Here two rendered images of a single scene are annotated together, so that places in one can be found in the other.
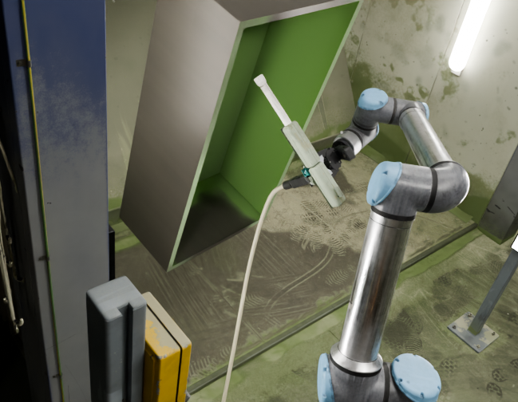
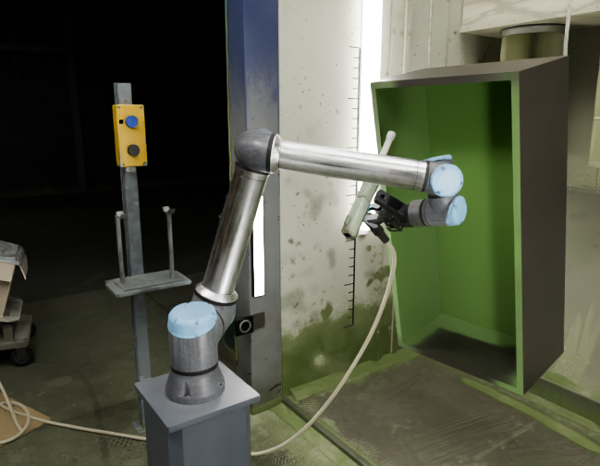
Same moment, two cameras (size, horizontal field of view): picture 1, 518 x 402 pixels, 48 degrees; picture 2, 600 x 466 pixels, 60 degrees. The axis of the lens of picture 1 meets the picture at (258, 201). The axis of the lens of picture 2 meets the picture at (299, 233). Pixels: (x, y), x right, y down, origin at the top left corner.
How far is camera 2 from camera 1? 2.68 m
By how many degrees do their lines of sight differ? 91
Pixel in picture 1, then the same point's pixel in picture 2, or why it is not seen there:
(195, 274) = (490, 444)
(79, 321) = not seen: hidden behind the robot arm
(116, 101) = (598, 287)
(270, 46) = (561, 176)
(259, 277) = not seen: outside the picture
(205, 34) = (391, 105)
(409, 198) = not seen: hidden behind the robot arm
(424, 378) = (186, 312)
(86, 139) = (240, 104)
